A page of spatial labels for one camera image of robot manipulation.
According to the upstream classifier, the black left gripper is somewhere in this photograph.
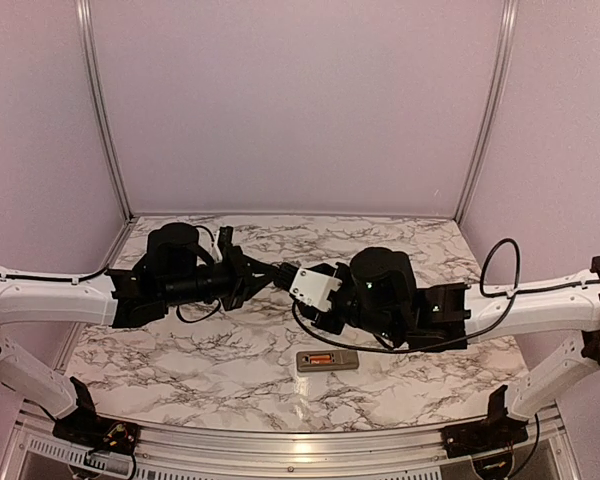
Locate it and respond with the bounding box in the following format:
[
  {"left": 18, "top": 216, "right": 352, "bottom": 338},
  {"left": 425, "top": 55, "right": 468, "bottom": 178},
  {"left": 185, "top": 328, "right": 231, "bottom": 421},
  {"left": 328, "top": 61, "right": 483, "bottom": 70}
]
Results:
[{"left": 161, "top": 244, "right": 281, "bottom": 311}]

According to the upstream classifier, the grey white remote control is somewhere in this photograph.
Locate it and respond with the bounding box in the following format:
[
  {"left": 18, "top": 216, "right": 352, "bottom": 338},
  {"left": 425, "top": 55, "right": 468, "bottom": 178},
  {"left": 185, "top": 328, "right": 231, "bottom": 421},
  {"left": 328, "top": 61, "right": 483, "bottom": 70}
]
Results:
[{"left": 296, "top": 350, "right": 360, "bottom": 373}]

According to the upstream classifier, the orange battery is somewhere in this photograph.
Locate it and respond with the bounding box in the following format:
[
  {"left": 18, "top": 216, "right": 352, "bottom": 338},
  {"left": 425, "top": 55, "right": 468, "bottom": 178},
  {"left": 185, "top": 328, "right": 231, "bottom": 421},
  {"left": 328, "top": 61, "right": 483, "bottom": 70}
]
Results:
[{"left": 307, "top": 354, "right": 334, "bottom": 365}]

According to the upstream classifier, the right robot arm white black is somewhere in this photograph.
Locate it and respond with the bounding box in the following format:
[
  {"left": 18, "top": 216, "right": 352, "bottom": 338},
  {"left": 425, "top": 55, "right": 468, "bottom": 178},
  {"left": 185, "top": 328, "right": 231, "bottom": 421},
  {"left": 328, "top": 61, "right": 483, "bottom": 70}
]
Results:
[{"left": 274, "top": 247, "right": 600, "bottom": 448}]

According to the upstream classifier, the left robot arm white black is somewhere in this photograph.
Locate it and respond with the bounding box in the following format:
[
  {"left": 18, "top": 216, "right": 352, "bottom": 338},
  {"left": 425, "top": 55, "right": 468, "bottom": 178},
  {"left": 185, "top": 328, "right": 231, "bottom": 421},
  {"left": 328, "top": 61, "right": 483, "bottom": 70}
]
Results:
[{"left": 0, "top": 222, "right": 276, "bottom": 445}]

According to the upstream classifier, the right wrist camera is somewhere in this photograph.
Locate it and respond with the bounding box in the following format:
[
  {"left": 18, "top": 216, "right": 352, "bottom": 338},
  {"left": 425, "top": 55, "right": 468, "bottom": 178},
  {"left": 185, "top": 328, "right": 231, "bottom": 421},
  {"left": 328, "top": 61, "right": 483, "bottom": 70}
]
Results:
[{"left": 290, "top": 268, "right": 342, "bottom": 312}]

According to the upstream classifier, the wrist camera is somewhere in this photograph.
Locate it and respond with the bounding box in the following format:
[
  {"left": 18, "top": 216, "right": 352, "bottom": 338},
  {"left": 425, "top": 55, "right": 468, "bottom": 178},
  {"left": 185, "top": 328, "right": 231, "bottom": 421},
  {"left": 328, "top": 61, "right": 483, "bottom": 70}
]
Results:
[
  {"left": 211, "top": 226, "right": 234, "bottom": 263},
  {"left": 290, "top": 268, "right": 342, "bottom": 312}
]

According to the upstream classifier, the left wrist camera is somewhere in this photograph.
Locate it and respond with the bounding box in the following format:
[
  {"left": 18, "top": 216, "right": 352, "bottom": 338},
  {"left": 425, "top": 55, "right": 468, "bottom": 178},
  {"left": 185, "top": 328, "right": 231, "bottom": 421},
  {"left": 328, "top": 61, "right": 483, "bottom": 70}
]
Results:
[{"left": 211, "top": 226, "right": 234, "bottom": 263}]

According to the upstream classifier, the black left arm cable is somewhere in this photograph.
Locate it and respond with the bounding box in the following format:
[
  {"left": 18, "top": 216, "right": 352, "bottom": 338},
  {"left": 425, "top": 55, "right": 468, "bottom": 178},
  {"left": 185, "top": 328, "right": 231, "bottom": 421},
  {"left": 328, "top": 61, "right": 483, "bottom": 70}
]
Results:
[{"left": 0, "top": 224, "right": 231, "bottom": 325}]

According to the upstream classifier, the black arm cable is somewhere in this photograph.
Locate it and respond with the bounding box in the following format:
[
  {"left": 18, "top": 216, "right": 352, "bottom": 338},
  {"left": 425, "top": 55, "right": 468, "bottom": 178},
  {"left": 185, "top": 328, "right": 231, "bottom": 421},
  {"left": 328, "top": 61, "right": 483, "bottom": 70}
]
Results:
[
  {"left": 291, "top": 237, "right": 600, "bottom": 355},
  {"left": 0, "top": 224, "right": 231, "bottom": 325}
]

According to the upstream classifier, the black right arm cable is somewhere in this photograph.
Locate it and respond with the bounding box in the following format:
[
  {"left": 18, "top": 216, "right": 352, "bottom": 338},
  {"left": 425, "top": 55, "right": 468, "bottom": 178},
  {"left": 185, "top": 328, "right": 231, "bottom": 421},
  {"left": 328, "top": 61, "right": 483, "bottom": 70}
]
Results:
[{"left": 291, "top": 237, "right": 600, "bottom": 355}]

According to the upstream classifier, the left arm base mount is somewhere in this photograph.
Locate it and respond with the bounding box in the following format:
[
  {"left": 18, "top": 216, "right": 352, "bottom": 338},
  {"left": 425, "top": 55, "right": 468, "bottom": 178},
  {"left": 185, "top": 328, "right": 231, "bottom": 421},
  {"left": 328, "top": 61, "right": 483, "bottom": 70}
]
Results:
[{"left": 53, "top": 377, "right": 140, "bottom": 455}]

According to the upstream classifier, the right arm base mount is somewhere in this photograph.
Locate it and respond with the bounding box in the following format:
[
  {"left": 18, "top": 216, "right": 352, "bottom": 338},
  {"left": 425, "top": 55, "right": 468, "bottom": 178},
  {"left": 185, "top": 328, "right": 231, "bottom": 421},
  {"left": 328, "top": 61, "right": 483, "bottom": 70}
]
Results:
[{"left": 441, "top": 385, "right": 529, "bottom": 458}]

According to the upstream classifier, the left aluminium frame post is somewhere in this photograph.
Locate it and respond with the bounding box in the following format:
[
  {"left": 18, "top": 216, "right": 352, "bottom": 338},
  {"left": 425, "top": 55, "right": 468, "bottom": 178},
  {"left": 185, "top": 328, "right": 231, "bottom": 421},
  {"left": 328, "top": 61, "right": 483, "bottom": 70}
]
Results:
[{"left": 75, "top": 0, "right": 134, "bottom": 223}]

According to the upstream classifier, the aluminium frame post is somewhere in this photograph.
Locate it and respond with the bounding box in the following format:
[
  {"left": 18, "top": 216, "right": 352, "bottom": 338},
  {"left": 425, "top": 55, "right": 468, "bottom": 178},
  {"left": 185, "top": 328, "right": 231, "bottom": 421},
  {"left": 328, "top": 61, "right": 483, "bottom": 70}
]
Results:
[
  {"left": 75, "top": 0, "right": 134, "bottom": 223},
  {"left": 453, "top": 0, "right": 519, "bottom": 226}
]

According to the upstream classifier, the front aluminium rail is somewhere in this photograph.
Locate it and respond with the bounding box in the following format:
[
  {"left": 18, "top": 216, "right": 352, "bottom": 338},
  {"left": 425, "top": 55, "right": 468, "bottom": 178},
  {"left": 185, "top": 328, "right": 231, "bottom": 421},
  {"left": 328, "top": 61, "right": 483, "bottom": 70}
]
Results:
[{"left": 0, "top": 402, "right": 582, "bottom": 479}]

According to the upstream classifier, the right aluminium frame post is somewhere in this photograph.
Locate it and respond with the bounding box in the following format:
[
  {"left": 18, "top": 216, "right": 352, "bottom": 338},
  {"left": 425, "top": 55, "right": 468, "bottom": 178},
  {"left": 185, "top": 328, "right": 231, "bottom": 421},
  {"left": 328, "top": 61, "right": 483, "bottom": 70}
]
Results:
[{"left": 453, "top": 0, "right": 519, "bottom": 226}]

